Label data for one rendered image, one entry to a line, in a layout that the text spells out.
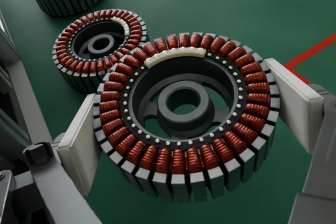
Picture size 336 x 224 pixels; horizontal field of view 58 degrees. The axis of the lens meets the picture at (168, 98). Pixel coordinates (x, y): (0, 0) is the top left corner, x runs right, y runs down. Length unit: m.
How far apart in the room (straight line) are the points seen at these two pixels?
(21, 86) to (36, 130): 0.08
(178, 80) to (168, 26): 0.19
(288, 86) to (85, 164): 0.11
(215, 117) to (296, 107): 0.05
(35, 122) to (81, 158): 0.21
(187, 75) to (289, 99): 0.08
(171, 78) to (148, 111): 0.03
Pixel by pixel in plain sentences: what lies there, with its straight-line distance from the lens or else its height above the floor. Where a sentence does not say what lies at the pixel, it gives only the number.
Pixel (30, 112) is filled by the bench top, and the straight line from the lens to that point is 0.38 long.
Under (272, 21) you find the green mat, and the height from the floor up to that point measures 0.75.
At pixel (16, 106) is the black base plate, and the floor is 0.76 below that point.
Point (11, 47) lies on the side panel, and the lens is 0.44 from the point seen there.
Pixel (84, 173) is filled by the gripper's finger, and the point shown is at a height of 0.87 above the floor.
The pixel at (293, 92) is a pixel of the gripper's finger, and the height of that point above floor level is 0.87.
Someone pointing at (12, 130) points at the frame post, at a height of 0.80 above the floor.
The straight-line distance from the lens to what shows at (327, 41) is 0.38.
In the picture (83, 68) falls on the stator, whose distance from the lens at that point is 0.33.
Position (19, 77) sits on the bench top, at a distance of 0.43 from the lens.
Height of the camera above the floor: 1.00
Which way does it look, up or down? 51 degrees down
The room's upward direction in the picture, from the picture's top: 16 degrees counter-clockwise
